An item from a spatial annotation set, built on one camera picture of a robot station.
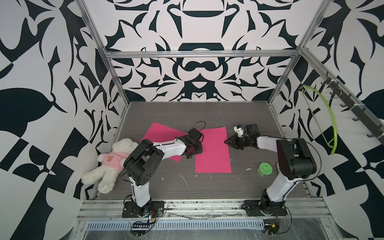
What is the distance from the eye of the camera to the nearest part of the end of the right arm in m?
0.76

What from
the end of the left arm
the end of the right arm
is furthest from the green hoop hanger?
the end of the left arm

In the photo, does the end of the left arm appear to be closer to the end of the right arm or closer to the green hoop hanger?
the end of the right arm
